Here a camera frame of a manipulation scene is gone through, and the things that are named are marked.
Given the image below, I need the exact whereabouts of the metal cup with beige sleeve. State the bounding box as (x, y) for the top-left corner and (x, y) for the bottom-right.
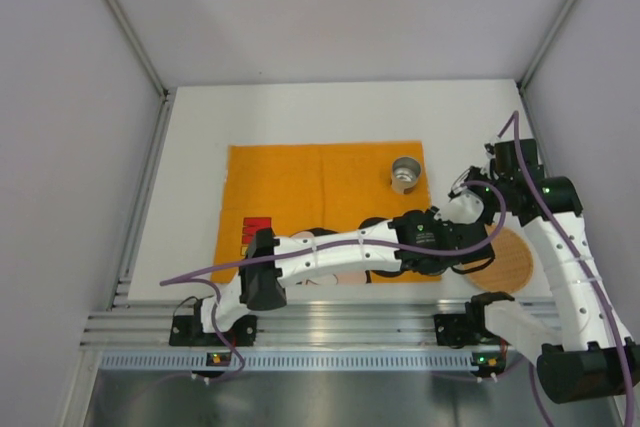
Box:
(390, 156), (422, 195)

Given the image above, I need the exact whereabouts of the orange cartoon mouse placemat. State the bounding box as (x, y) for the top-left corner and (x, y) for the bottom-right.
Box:
(213, 141), (431, 264)

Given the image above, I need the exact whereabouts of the fork with teal handle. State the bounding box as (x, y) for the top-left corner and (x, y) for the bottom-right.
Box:
(448, 168), (469, 198)

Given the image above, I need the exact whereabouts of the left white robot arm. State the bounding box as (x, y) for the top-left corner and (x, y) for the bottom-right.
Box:
(200, 192), (505, 334)

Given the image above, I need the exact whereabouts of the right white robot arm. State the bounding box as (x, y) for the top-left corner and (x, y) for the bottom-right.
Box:
(465, 139), (639, 404)

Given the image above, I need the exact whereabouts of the round woven wicker plate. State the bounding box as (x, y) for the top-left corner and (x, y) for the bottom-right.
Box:
(466, 227), (534, 294)

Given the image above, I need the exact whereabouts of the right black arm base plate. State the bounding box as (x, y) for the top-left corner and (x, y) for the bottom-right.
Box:
(433, 313), (500, 349)

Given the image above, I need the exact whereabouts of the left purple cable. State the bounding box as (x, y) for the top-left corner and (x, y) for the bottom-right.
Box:
(158, 180), (507, 368)

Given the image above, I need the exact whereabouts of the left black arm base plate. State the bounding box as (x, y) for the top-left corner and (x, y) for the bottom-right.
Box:
(168, 314), (258, 347)

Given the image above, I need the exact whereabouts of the aluminium frame rail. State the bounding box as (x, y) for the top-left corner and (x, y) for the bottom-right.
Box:
(82, 299), (561, 348)

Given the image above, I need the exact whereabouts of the slotted grey cable duct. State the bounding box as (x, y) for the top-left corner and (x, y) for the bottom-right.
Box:
(99, 351), (506, 372)

